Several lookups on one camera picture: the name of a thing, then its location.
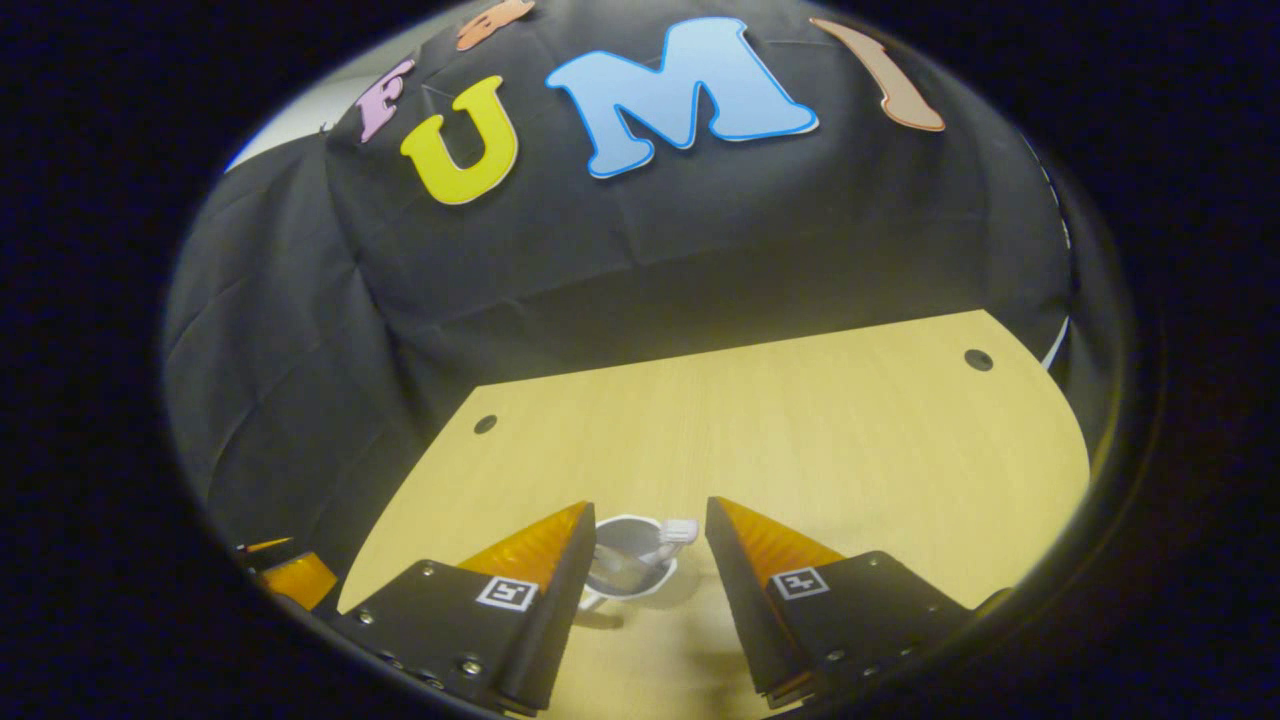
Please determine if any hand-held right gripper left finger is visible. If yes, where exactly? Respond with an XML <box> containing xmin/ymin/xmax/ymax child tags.
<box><xmin>333</xmin><ymin>501</ymin><xmax>599</xmax><ymax>715</ymax></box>

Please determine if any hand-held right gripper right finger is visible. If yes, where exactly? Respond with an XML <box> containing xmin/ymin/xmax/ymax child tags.
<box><xmin>705</xmin><ymin>496</ymin><xmax>973</xmax><ymax>711</ymax></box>

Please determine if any white toothbrush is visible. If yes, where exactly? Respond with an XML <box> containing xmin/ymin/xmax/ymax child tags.
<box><xmin>600</xmin><ymin>517</ymin><xmax>700</xmax><ymax>586</ymax></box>

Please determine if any white cup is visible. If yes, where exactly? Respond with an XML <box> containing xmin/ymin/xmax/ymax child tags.
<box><xmin>580</xmin><ymin>514</ymin><xmax>683</xmax><ymax>613</ymax></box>

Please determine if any wooden desktop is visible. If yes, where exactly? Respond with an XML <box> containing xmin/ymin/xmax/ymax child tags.
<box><xmin>338</xmin><ymin>309</ymin><xmax>1091</xmax><ymax>720</ymax></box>

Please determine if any black backdrop cloth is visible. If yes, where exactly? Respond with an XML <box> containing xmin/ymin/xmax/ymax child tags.
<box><xmin>162</xmin><ymin>0</ymin><xmax>1079</xmax><ymax>601</ymax></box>

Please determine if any white cable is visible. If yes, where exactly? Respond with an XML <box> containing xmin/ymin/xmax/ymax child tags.
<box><xmin>1038</xmin><ymin>314</ymin><xmax>1073</xmax><ymax>373</ymax></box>

